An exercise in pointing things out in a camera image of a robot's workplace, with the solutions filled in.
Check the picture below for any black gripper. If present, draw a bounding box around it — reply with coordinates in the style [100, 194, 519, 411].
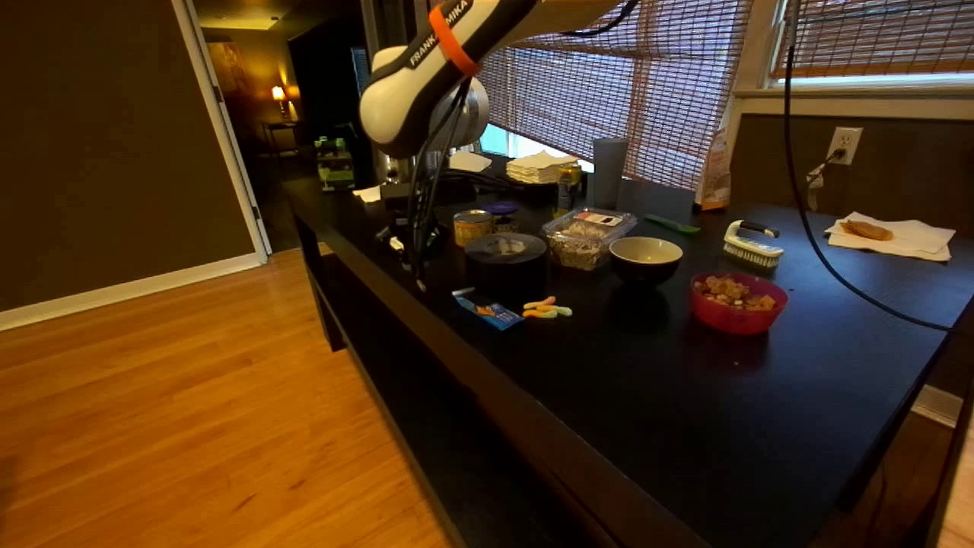
[386, 159, 443, 290]

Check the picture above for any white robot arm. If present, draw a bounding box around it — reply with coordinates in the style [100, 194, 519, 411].
[358, 0, 622, 277]

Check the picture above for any orange label tin can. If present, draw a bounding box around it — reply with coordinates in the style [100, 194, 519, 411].
[452, 210, 496, 246]

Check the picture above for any green bottle pack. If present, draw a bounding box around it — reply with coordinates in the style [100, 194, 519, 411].
[314, 137, 353, 191]

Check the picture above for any white napkin stack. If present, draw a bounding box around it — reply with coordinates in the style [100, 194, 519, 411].
[505, 152, 580, 186]

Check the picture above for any blue plastic bag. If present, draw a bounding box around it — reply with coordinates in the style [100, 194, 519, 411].
[451, 285, 519, 331]

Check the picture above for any clear seed container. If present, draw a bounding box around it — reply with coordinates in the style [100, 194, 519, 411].
[542, 206, 635, 270]

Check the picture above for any green plastic spoon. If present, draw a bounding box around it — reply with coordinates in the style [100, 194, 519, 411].
[642, 213, 701, 236]

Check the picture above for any black bowl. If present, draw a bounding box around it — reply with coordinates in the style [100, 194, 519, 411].
[608, 233, 685, 285]

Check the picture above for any bamboo window blind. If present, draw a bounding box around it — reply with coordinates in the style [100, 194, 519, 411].
[479, 0, 751, 189]

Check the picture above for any red snack bowl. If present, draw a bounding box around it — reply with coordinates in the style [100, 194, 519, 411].
[691, 274, 788, 337]

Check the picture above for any cookie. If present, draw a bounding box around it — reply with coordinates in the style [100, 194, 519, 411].
[840, 218, 892, 239]

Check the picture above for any grey duct tape roll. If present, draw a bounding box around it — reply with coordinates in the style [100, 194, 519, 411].
[466, 231, 547, 266]

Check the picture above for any black cable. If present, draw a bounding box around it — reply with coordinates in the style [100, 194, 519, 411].
[778, 0, 955, 335]

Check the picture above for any wall power outlet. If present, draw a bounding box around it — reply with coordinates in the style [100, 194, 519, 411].
[824, 125, 861, 168]

